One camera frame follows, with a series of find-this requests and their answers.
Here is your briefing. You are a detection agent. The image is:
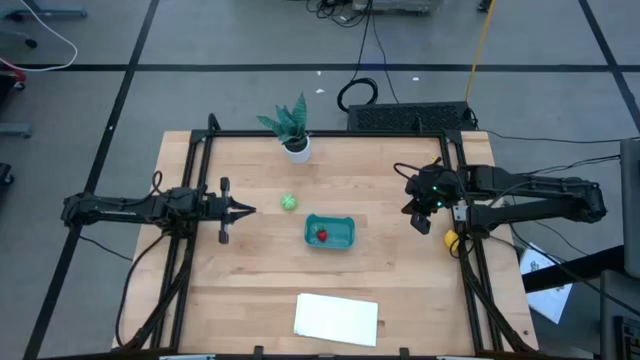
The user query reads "yellow cable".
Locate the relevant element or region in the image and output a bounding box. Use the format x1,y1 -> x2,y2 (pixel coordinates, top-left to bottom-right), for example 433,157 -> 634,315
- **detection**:
464,0 -> 498,104

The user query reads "black coiled cable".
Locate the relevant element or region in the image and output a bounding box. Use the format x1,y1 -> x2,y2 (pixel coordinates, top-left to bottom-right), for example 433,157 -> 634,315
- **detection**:
336,0 -> 380,114

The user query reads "grey furniture base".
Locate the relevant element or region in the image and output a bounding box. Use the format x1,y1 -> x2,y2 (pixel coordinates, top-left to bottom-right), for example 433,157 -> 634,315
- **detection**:
0,0 -> 89,24

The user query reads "dark grey box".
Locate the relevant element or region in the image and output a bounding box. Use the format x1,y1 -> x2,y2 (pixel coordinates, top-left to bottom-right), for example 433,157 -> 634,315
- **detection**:
599,269 -> 640,360

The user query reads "white cable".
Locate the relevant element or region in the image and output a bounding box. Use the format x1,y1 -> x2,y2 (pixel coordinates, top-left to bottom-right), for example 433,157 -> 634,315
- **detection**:
0,0 -> 79,74

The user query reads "teal plastic tupperware container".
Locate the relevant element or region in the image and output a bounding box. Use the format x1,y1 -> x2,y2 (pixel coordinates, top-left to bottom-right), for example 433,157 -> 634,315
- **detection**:
303,213 -> 357,250

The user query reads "grey device with cables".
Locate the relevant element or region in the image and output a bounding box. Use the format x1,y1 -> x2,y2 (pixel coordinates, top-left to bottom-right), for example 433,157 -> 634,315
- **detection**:
304,0 -> 445,29

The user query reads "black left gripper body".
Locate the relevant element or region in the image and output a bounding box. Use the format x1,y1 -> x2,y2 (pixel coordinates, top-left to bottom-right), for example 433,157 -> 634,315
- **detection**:
202,177 -> 232,245

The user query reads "black power cable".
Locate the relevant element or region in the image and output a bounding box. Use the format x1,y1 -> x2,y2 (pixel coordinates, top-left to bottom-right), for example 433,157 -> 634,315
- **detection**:
114,233 -> 169,349

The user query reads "snake plant in white pot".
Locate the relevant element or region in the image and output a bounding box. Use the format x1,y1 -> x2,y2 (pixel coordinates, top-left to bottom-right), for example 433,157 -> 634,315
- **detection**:
256,91 -> 312,165

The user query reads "black aluminium table frame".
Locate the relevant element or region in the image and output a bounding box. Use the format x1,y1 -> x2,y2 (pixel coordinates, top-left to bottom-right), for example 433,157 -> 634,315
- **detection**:
112,113 -> 539,360

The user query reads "white folded cloth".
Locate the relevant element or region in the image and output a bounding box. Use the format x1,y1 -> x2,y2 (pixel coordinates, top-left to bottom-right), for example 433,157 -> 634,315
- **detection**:
292,292 -> 380,348

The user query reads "black beam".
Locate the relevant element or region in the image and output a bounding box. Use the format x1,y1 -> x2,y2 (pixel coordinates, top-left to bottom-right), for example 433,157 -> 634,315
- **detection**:
522,244 -> 626,294

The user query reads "grey furniture foot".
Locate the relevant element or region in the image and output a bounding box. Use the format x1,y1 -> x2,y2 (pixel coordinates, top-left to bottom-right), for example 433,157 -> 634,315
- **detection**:
0,123 -> 34,140

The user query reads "grey cabinet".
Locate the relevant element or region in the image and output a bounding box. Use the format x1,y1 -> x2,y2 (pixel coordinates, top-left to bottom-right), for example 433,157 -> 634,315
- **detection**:
619,138 -> 640,279

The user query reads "white printed paper sheet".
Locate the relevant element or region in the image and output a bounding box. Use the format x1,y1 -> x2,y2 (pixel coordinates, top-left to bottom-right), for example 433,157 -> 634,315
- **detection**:
519,242 -> 574,325

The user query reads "black floor cable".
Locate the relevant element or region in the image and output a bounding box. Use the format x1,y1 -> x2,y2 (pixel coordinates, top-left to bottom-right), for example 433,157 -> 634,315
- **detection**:
371,14 -> 401,105

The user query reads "black perforated computer case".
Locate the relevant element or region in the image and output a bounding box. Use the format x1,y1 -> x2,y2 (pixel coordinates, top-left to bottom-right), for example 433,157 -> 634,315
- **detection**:
346,101 -> 476,133

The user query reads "red wheeled cart foot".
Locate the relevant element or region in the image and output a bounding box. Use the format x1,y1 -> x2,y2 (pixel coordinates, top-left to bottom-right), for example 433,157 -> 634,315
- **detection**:
0,68 -> 27,94

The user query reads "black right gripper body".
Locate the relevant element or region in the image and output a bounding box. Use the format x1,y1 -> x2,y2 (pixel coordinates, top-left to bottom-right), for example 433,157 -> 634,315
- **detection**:
403,164 -> 464,236

